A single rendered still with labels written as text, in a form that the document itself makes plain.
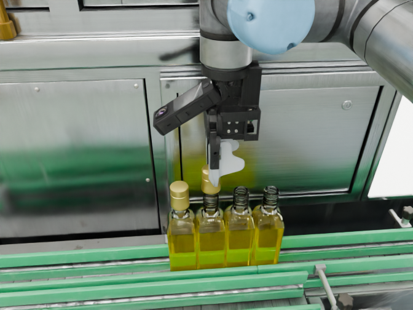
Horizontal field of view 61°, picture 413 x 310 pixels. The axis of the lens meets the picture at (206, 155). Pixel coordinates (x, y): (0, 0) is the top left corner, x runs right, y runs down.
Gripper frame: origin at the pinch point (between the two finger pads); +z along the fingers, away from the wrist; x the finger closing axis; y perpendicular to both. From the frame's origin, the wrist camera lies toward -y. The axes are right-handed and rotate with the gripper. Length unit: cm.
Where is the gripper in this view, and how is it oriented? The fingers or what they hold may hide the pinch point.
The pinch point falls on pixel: (210, 173)
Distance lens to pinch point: 62.0
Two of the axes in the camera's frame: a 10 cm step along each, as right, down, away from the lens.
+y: 10.0, -0.5, 0.7
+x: -0.9, -5.7, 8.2
